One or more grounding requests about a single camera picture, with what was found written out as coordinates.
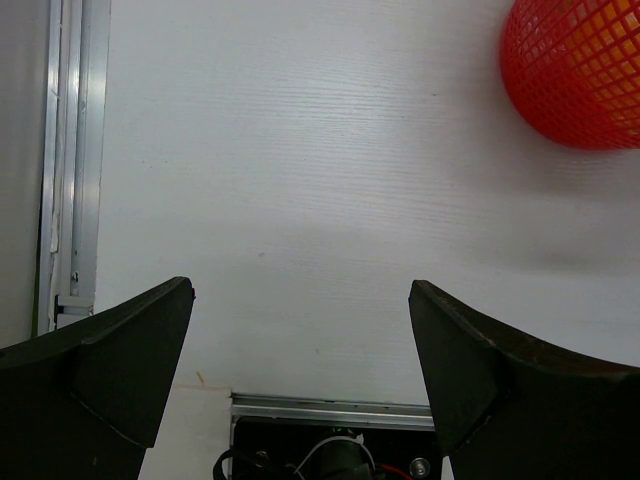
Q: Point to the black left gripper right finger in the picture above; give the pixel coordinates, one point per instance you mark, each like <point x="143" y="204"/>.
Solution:
<point x="507" y="405"/>

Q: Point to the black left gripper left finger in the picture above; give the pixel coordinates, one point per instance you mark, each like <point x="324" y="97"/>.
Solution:
<point x="87" y="400"/>

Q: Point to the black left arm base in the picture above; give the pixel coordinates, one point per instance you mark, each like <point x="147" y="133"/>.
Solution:
<point x="289" y="449"/>

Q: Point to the red mesh waste bin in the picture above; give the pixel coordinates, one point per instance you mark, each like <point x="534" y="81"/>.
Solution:
<point x="537" y="79"/>

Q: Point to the aluminium table frame rail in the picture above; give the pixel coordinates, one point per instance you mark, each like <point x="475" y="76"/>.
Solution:
<point x="271" y="152"/>

